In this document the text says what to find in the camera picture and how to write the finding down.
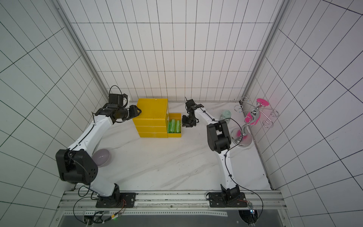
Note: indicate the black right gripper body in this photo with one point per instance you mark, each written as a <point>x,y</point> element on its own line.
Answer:
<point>188,120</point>

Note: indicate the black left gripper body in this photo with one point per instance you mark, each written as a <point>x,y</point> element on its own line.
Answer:
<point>125,114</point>

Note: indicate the green bag roll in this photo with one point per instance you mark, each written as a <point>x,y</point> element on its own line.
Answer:
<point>178,126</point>
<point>168,128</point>
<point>172,128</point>

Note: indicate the yellow bottom drawer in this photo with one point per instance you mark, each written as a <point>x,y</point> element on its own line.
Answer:
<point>176,116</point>

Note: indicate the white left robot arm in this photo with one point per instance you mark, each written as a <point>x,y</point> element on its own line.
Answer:
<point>75,164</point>

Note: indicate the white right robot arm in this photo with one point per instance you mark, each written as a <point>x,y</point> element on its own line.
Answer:
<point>219,140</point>

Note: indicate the yellow plastic drawer cabinet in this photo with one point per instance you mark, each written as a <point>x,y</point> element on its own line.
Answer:
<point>154,118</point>

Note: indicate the green glass jar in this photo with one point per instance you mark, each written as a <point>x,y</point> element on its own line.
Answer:
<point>226,115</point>

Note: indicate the chrome cup holder stand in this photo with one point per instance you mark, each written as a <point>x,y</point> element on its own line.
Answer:
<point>241,137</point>

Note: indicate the pink cup on stand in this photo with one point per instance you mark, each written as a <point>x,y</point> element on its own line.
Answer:
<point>252,117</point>

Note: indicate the pink cup upper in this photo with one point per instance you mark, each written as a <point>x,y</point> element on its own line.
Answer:
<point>262,102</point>

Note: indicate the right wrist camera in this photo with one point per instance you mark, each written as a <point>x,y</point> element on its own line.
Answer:
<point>189,104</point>

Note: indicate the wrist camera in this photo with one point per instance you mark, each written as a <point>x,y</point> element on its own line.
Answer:
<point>189,104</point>
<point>118,100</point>

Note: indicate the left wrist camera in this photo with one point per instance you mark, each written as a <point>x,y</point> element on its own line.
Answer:
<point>118,100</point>

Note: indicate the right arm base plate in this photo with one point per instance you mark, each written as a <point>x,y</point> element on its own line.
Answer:
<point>216,200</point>

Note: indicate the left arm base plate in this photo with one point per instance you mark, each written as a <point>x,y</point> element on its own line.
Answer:
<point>120,200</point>

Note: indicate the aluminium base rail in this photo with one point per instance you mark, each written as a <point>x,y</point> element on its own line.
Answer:
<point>175,201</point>

